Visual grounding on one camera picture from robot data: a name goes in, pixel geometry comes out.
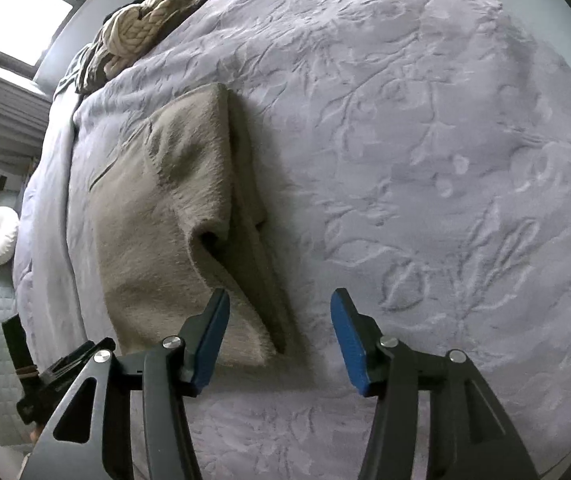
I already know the grey embossed bed blanket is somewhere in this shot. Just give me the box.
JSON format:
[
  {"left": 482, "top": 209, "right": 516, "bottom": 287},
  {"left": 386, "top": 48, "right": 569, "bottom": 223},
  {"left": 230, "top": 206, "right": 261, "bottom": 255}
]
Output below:
[{"left": 12, "top": 0, "right": 571, "bottom": 480}]

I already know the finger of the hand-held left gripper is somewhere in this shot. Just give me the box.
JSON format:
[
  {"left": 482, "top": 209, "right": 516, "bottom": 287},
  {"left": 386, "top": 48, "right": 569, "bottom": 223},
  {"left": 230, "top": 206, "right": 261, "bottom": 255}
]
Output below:
[{"left": 40, "top": 338, "right": 117, "bottom": 387}]

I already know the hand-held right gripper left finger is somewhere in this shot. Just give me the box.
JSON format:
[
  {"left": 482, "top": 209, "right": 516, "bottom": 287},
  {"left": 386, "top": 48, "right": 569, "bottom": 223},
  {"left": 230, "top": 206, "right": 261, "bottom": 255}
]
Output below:
[{"left": 20, "top": 288, "right": 231, "bottom": 480}]

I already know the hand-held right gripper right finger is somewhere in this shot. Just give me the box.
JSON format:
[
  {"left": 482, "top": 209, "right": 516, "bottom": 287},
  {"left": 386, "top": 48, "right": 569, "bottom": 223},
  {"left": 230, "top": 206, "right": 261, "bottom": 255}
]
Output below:
[{"left": 329, "top": 288, "right": 539, "bottom": 480}]

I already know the grey-brown cloth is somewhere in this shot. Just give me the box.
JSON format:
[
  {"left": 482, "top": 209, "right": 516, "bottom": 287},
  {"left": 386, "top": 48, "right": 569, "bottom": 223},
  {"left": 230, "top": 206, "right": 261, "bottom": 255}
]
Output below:
[{"left": 56, "top": 42, "right": 112, "bottom": 96}]

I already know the beige knitted blanket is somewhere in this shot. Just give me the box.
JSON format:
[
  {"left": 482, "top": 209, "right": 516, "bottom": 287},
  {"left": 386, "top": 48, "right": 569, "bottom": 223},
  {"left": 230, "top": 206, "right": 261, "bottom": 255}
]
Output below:
[{"left": 102, "top": 0, "right": 247, "bottom": 77}]

